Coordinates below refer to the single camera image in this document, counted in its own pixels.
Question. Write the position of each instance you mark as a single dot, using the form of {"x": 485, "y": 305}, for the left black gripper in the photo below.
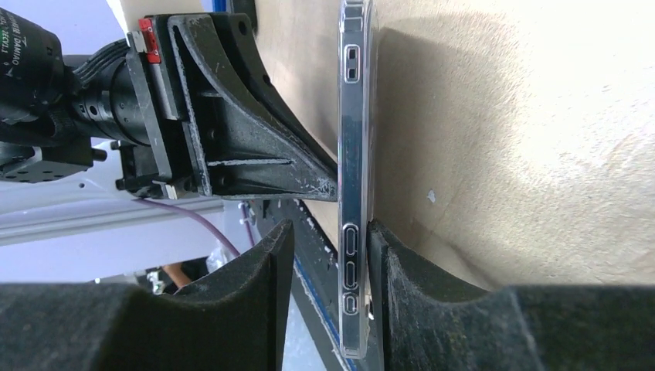
{"x": 191, "y": 110}

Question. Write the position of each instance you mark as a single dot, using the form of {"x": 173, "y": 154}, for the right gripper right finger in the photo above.
{"x": 428, "y": 319}

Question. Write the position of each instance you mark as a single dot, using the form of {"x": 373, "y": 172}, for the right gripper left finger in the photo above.
{"x": 232, "y": 319}

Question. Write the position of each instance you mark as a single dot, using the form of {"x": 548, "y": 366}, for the clear phone case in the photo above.
{"x": 356, "y": 89}

